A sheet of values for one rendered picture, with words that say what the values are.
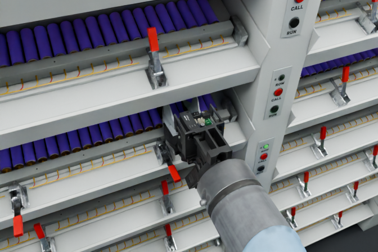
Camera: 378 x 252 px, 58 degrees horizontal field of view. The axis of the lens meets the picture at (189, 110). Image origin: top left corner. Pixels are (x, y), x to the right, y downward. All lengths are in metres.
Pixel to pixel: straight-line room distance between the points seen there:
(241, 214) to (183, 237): 0.55
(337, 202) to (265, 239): 0.95
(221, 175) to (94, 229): 0.41
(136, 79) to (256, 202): 0.26
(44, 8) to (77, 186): 0.35
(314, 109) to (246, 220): 0.42
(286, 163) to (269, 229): 0.50
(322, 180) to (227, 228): 0.73
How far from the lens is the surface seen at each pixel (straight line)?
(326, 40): 0.70
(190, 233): 1.01
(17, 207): 0.66
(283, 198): 1.11
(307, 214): 1.33
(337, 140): 1.04
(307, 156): 0.98
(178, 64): 0.58
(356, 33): 0.75
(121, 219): 0.83
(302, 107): 0.82
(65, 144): 0.69
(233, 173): 0.50
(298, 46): 0.63
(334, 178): 1.20
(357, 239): 1.75
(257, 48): 0.60
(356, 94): 0.91
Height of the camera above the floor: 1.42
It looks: 42 degrees down
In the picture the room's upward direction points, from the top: straight up
